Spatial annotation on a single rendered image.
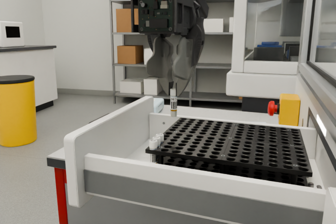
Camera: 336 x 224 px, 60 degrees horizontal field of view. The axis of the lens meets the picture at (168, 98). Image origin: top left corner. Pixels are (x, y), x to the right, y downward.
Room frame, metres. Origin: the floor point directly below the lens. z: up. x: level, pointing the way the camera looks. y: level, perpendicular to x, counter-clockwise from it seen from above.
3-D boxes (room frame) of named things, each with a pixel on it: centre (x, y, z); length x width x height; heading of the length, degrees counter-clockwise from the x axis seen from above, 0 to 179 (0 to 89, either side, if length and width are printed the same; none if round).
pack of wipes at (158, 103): (1.13, 0.08, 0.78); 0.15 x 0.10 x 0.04; 168
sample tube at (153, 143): (0.40, 0.02, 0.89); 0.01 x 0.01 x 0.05
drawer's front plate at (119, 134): (0.51, 0.09, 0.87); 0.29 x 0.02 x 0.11; 161
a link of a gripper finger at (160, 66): (0.45, 0.02, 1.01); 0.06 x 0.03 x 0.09; 153
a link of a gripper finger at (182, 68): (0.44, -0.02, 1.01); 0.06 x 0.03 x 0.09; 153
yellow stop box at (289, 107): (0.72, -0.31, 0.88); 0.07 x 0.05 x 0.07; 161
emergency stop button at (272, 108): (0.73, -0.28, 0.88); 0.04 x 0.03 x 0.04; 161
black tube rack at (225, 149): (0.45, -0.10, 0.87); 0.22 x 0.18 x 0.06; 71
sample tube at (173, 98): (0.46, -0.01, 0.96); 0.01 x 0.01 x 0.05
